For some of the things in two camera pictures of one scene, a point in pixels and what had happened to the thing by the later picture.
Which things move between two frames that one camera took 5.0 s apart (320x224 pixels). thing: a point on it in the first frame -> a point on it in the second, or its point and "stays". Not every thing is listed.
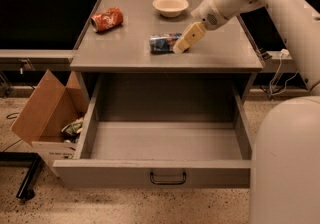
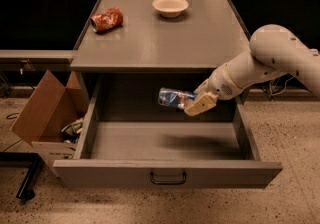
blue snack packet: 163,43 -> 175,98
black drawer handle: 168,182 stays
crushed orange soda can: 104,21 stays
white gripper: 205,14 -> 222,84
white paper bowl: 170,6 stays
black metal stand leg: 30,160 stays
